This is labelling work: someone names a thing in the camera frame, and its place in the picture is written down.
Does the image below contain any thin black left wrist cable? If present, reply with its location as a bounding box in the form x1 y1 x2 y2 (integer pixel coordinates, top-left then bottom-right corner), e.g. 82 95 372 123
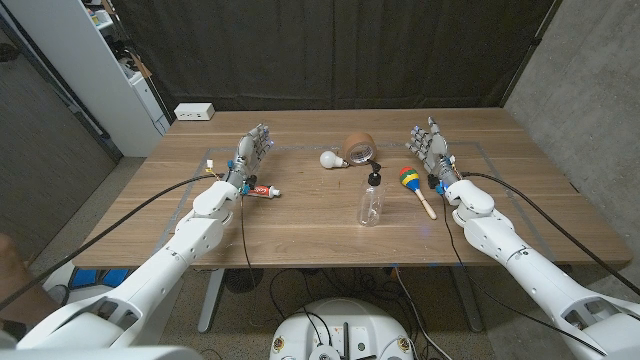
239 193 264 301

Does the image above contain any clear dispenser bottle black pump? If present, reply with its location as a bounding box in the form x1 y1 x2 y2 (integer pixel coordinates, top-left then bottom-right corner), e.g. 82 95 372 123
356 160 387 228

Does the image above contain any black backdrop pole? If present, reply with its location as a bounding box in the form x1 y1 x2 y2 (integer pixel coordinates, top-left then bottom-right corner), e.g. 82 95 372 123
499 0 564 108

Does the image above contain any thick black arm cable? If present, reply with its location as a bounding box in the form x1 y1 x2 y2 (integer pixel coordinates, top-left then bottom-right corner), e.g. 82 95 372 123
0 172 225 311
459 171 640 296

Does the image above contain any brown packing tape roll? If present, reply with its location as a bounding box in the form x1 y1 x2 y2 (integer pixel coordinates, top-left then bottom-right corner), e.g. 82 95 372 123
342 131 378 167

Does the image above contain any colourful wooden maraca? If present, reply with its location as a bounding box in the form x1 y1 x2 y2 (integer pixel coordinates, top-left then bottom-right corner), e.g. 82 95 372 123
398 166 438 221

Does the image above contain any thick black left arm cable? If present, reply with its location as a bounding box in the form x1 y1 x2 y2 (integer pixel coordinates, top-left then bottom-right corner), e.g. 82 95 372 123
0 172 225 311

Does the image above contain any white power strip box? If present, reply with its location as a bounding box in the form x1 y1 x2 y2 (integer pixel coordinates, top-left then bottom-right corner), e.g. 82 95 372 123
173 102 216 122

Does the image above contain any person's bare leg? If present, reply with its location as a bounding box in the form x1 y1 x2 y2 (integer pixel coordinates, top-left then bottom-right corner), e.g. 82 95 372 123
0 233 61 326

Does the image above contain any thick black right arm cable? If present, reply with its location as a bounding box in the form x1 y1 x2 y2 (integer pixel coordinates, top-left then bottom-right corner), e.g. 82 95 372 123
459 171 640 296

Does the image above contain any white storage cabinet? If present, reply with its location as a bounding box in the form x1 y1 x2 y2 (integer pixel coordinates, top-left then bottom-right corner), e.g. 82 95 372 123
2 0 171 159

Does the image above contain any white light bulb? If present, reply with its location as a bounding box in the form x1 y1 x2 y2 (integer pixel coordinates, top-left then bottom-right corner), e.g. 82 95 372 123
319 150 350 170

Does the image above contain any white table leg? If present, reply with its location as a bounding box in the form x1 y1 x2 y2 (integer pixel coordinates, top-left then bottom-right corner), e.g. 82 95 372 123
197 268 226 334
449 266 485 334

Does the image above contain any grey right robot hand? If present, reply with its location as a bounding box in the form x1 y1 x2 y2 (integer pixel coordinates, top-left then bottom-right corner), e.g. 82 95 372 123
404 116 461 189

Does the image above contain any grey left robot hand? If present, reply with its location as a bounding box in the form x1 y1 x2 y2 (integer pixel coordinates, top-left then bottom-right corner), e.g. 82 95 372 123
223 123 275 190

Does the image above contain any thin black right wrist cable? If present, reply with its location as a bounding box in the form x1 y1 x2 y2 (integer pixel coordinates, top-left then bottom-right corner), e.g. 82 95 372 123
440 192 609 357

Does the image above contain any white robot torso base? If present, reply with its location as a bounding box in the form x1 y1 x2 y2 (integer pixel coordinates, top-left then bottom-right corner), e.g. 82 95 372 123
268 298 415 360

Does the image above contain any light wooden table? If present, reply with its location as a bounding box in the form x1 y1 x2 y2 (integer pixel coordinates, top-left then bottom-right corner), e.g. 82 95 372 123
149 141 559 264

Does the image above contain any red teal toothpaste tube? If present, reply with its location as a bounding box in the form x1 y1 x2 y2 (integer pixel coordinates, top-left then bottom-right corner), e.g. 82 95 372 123
243 184 282 200

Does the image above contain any black round floor object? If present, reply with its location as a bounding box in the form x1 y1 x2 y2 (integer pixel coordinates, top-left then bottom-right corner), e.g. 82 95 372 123
223 268 265 295

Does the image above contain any white blue mobile base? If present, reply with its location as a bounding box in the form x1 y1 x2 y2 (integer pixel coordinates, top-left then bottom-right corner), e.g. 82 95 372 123
42 259 136 321

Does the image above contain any grey floor cable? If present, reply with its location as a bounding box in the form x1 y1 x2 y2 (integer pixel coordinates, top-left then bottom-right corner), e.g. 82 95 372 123
393 267 441 360

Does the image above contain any dark fabric curtain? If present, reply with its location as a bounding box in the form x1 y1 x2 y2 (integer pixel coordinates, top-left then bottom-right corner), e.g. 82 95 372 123
110 0 556 112

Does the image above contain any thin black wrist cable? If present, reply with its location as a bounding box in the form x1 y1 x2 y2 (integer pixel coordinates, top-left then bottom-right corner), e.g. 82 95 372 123
440 192 609 357
239 193 264 301

